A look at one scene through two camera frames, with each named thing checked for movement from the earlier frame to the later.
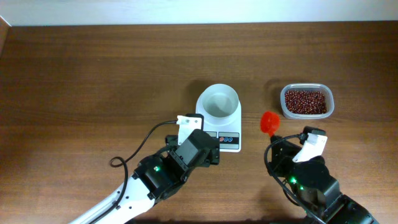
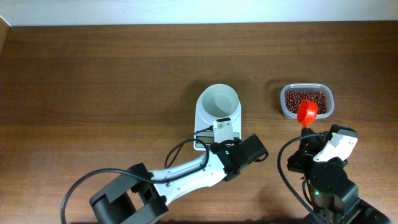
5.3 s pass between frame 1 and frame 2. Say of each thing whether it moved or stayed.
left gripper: moved
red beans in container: stayed
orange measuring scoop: moved
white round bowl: stayed
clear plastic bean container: stayed
